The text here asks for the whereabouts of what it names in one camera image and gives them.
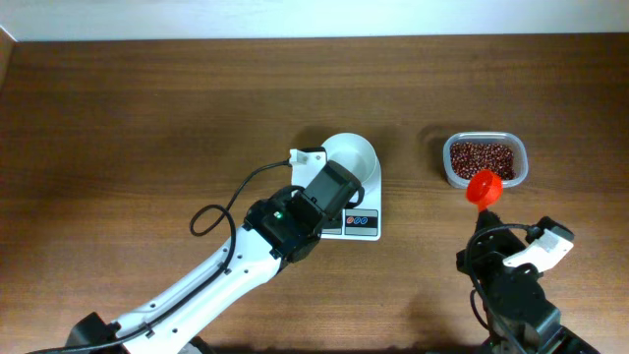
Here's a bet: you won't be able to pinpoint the orange plastic measuring scoop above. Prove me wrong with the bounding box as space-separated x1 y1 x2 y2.
466 169 503 212

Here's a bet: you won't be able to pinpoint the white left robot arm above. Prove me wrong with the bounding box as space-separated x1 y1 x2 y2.
62 160 364 353

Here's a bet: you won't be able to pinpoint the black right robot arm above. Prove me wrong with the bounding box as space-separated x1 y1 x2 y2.
456 209 597 354

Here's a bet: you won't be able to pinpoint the white digital kitchen scale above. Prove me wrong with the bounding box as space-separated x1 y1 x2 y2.
292 147 383 242

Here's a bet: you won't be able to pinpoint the red beans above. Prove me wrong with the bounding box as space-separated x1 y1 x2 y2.
449 143 515 180

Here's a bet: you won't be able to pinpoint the clear plastic container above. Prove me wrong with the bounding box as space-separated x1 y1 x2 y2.
442 132 529 189

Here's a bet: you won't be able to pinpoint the white round bowl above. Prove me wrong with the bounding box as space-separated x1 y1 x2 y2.
322 133 381 190

